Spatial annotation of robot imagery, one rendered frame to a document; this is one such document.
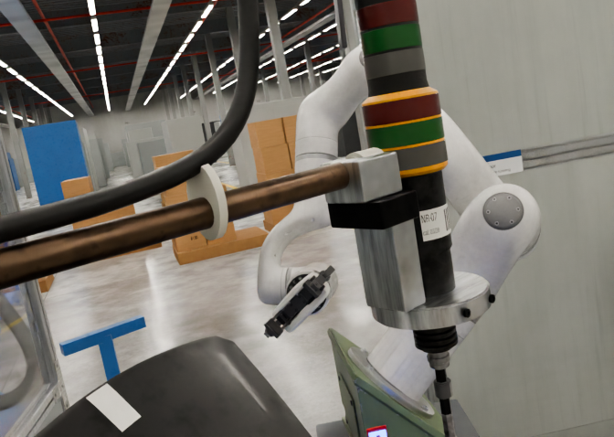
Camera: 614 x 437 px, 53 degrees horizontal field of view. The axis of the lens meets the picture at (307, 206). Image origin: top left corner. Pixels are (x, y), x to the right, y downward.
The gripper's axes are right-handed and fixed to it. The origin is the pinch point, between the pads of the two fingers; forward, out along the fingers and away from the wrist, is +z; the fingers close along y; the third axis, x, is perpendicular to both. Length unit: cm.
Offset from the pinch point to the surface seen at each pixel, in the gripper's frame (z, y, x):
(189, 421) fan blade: 60, -6, 0
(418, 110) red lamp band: 64, -30, 3
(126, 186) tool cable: 74, -19, 8
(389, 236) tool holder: 64, -24, -1
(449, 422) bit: 59, -18, -11
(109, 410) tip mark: 62, -4, 4
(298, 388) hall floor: -260, 101, -36
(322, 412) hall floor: -227, 90, -51
